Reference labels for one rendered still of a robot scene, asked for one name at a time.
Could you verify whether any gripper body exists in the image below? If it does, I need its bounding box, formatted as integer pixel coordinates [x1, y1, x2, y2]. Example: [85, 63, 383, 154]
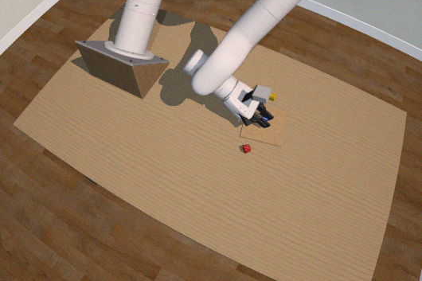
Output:
[222, 81, 260, 122]

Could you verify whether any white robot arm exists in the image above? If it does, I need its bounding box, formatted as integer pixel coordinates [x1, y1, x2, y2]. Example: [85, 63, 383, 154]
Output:
[104, 0, 301, 103]

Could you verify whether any red die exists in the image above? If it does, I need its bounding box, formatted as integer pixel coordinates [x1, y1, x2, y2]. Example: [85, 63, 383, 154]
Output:
[243, 145, 251, 154]

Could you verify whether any tan square mat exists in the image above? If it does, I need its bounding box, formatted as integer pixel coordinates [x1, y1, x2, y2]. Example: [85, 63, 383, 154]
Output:
[240, 106, 287, 146]

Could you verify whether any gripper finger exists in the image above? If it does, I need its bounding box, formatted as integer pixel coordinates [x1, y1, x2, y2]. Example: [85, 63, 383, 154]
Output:
[256, 102, 274, 120]
[238, 113, 270, 128]

